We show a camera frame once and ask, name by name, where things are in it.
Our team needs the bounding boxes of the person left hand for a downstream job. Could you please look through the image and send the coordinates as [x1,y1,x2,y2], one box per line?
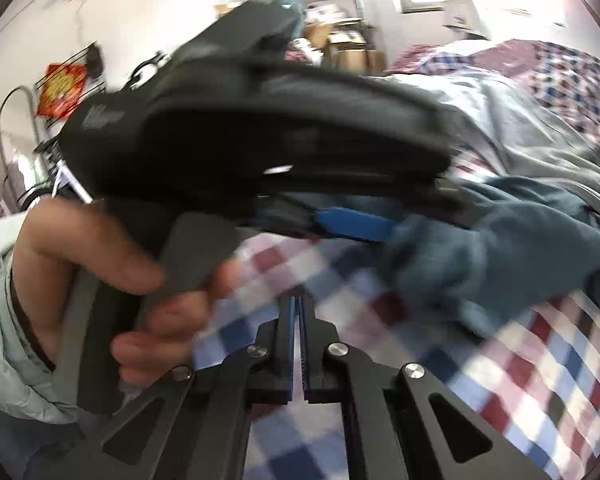
[12,198,242,387]

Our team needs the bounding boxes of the plaid folded quilt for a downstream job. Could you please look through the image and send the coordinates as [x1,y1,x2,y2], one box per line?
[385,39,600,141]

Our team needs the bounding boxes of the bicycle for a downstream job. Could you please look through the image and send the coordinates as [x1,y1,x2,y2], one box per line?
[0,86,94,214]

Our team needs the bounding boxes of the plaid bed sheet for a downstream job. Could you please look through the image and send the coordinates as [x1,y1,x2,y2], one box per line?
[194,234,600,479]

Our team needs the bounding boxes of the dark teal sweater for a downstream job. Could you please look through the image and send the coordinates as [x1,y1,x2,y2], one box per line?
[376,177,600,338]

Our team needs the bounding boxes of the cardboard boxes stack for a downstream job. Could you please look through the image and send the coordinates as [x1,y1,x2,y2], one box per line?
[214,1,389,76]

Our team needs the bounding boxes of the grey trousers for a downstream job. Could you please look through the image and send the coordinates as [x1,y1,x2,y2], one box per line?
[378,70,600,214]

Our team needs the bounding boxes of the red paper decoration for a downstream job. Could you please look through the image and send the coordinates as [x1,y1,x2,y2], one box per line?
[35,63,87,119]

